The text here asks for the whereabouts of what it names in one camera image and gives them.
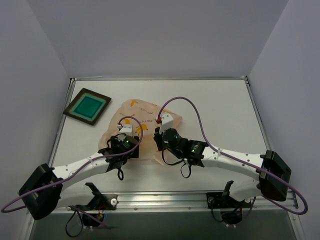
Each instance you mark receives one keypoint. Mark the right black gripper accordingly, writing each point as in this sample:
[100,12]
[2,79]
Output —
[157,139]

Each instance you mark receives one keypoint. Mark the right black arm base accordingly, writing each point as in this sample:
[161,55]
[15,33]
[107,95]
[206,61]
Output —
[225,209]

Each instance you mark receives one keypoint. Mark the aluminium front rail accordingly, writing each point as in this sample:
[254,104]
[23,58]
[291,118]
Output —
[146,200]

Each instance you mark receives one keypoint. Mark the banana print plastic bag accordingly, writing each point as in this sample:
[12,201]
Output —
[145,112]

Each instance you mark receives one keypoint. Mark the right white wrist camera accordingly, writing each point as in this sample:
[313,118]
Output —
[165,120]

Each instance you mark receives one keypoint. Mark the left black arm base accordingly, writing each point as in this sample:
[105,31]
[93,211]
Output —
[93,210]

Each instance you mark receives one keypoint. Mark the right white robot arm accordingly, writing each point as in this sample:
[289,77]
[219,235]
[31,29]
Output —
[268,173]

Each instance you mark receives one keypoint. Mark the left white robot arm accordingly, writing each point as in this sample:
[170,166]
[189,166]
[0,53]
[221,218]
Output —
[49,188]

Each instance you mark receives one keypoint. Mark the green square plate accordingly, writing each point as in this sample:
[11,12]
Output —
[87,106]

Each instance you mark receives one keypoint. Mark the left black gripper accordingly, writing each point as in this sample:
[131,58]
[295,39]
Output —
[136,150]

